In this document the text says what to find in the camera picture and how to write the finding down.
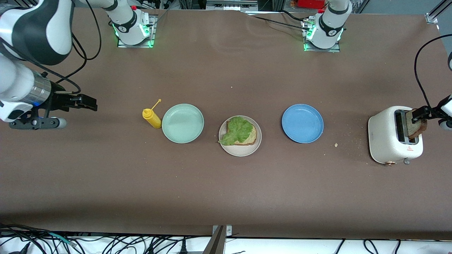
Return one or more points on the black power plug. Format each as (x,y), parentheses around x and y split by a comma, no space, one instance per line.
(183,248)

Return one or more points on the beige plate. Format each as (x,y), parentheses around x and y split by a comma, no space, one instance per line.
(241,151)

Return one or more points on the green lettuce leaf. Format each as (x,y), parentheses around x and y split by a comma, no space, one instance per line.
(238,130)

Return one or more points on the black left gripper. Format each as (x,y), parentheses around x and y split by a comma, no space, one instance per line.
(434,112)

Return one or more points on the mint green plate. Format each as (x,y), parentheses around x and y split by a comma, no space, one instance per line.
(183,123)

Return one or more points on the white toaster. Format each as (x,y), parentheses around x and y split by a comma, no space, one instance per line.
(385,141)

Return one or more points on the brown bread slice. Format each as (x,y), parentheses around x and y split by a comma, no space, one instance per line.
(416,130)
(251,139)

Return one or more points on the grey metal beam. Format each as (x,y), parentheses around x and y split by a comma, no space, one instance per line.
(216,245)

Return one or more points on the blue plate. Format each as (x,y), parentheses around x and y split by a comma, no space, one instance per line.
(302,123)

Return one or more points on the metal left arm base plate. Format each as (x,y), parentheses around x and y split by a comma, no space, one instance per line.
(337,49)

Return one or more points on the aluminium frame profile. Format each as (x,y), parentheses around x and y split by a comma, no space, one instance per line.
(438,12)

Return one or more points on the small metal bracket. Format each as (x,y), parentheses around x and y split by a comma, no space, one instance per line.
(229,231)

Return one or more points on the red box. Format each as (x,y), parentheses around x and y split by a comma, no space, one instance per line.
(310,3)

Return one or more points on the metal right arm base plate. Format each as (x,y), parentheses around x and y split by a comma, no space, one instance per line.
(152,35)

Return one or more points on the yellow mustard squeeze bottle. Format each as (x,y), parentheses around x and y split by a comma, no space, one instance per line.
(152,119)

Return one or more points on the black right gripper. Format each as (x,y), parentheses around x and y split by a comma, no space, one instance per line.
(58,100)

